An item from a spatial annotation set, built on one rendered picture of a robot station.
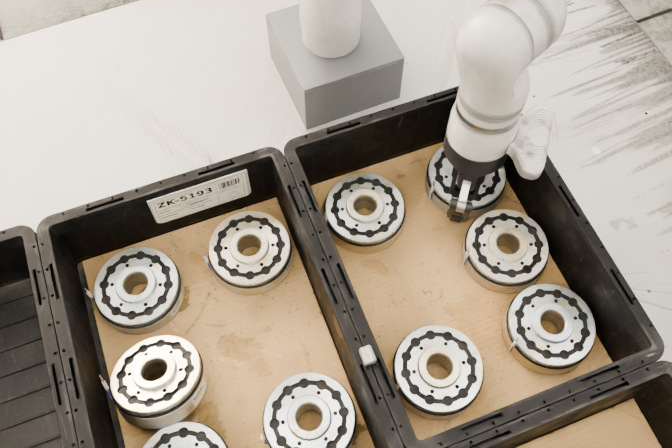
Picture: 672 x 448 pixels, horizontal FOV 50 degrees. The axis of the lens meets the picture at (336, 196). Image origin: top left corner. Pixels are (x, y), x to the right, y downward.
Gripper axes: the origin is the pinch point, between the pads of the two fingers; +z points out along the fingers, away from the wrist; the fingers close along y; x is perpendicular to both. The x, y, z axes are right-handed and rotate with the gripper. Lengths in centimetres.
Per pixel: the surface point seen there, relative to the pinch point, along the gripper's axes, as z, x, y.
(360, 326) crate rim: -7.5, -7.4, 23.3
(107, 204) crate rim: -6.3, -40.4, 16.6
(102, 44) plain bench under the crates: 15, -65, -22
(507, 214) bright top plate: -0.8, 6.2, 1.6
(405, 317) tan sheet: 2.5, -3.1, 17.2
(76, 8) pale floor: 85, -124, -83
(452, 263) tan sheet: 2.5, 1.0, 8.6
